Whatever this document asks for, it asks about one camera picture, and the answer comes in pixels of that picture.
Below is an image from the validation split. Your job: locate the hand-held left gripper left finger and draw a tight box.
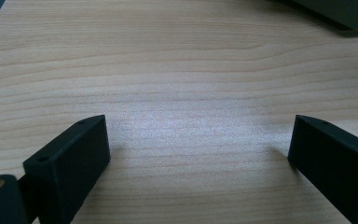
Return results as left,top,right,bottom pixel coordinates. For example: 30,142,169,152
22,114,111,224

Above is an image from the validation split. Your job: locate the grey hexagonal rack with knobs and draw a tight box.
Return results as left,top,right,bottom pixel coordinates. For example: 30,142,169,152
268,0,358,33

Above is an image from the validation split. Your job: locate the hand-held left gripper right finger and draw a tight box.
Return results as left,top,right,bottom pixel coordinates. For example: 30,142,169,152
287,114,358,224

